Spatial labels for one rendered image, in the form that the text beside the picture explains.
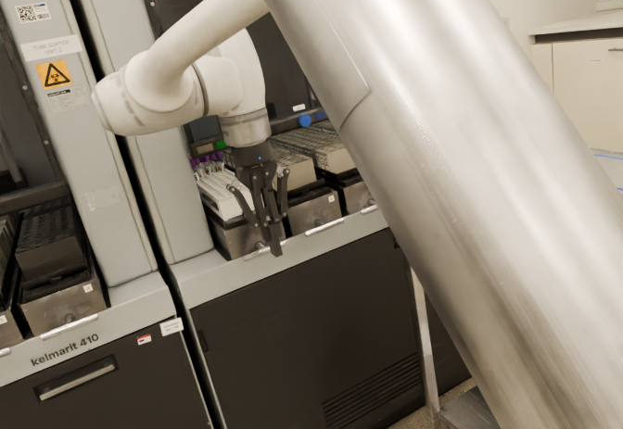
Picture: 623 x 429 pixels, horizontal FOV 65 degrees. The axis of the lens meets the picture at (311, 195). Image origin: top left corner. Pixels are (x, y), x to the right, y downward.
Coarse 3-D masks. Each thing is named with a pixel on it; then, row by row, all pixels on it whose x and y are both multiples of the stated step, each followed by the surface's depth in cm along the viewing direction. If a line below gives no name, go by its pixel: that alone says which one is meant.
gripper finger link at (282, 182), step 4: (284, 172) 96; (288, 172) 96; (284, 176) 96; (280, 180) 97; (284, 180) 96; (280, 184) 97; (284, 184) 97; (280, 188) 97; (284, 188) 97; (280, 192) 97; (284, 192) 97; (280, 196) 98; (284, 196) 97; (280, 200) 98; (284, 200) 97; (280, 204) 98; (284, 204) 98; (280, 208) 100; (284, 208) 98; (284, 212) 98; (284, 216) 98
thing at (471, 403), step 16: (608, 160) 99; (416, 288) 105; (416, 304) 107; (416, 320) 108; (416, 336) 111; (432, 368) 113; (432, 384) 114; (432, 400) 115; (464, 400) 118; (480, 400) 117; (432, 416) 117; (448, 416) 115; (464, 416) 114; (480, 416) 113
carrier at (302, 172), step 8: (304, 160) 121; (288, 168) 119; (296, 168) 120; (304, 168) 121; (312, 168) 122; (288, 176) 119; (296, 176) 120; (304, 176) 121; (312, 176) 122; (288, 184) 120; (296, 184) 121; (304, 184) 122
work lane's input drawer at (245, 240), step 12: (204, 204) 125; (264, 204) 116; (216, 216) 114; (240, 216) 111; (216, 228) 113; (228, 228) 108; (240, 228) 108; (252, 228) 110; (228, 240) 108; (240, 240) 109; (252, 240) 110; (240, 252) 110; (252, 252) 107; (264, 252) 107
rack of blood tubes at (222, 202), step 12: (204, 180) 128; (216, 180) 126; (228, 180) 123; (204, 192) 121; (216, 192) 117; (228, 192) 114; (216, 204) 126; (228, 204) 110; (252, 204) 113; (228, 216) 111
